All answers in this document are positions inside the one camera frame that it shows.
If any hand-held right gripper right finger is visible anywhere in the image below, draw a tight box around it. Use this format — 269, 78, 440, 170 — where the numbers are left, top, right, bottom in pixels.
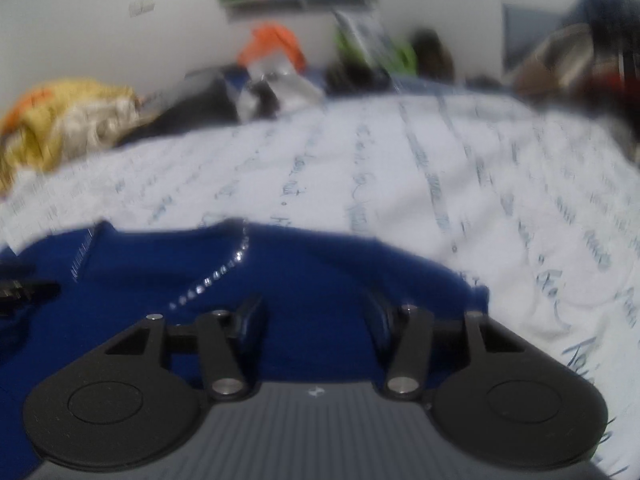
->
361, 292, 527, 404

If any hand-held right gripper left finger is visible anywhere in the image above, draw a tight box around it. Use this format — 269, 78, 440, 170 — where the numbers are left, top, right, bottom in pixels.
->
102, 293, 269, 404

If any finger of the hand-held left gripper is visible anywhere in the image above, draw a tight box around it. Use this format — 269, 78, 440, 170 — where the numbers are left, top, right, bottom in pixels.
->
0, 266, 61, 312

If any blue garment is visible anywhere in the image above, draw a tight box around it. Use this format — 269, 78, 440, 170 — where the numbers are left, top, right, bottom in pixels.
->
0, 217, 492, 480

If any white printed bed sheet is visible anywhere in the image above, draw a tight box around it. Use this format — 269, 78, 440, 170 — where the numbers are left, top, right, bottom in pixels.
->
0, 77, 640, 480

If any yellow crumpled cloth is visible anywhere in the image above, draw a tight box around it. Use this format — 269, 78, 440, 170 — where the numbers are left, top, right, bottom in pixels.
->
0, 77, 145, 181

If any black cloth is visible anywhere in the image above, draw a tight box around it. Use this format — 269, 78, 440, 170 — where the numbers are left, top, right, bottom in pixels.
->
116, 65, 281, 147

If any clear plastic bag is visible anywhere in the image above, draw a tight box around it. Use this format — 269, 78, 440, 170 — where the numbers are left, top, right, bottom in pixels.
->
240, 55, 325, 117

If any green bottle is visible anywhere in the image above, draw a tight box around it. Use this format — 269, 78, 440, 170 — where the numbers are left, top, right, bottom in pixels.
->
333, 10, 419, 79

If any dark brown object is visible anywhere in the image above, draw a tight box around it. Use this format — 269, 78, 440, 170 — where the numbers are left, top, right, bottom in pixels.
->
410, 27, 457, 82

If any orange bag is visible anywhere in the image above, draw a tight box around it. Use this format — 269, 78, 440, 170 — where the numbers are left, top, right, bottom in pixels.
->
237, 23, 309, 74

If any tan cloth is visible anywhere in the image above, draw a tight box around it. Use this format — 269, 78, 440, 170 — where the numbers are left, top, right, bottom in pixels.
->
510, 25, 603, 102

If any dark framed screen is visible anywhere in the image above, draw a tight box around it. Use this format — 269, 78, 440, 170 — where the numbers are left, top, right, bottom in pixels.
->
501, 2, 553, 77

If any dark cloth pile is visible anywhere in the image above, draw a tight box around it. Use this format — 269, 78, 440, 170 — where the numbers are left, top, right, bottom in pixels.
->
575, 0, 640, 128

